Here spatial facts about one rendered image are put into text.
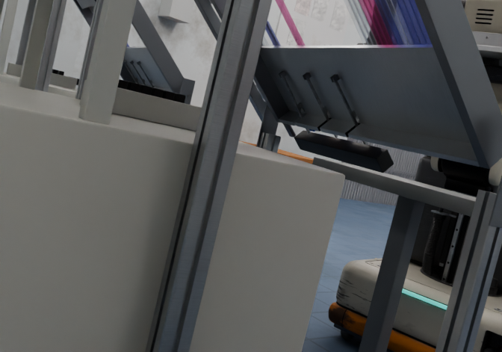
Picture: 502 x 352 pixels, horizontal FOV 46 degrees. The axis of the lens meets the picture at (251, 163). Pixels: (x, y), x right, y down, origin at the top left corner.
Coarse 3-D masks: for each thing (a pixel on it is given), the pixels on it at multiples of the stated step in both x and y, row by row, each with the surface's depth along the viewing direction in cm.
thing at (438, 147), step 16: (288, 112) 154; (320, 128) 136; (336, 128) 132; (352, 128) 128; (368, 128) 124; (384, 128) 121; (384, 144) 117; (400, 144) 112; (416, 144) 109; (432, 144) 107; (448, 144) 104; (464, 144) 102; (464, 160) 99
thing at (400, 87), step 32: (288, 64) 138; (320, 64) 126; (352, 64) 116; (384, 64) 107; (416, 64) 100; (288, 96) 150; (320, 96) 135; (352, 96) 124; (384, 96) 114; (416, 96) 105; (448, 96) 98; (416, 128) 112; (448, 128) 104
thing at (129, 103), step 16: (128, 96) 100; (144, 96) 101; (160, 96) 120; (176, 96) 121; (112, 112) 99; (128, 112) 101; (144, 112) 102; (160, 112) 103; (176, 112) 105; (192, 112) 106; (192, 128) 106; (272, 128) 160; (496, 208) 90; (496, 224) 91
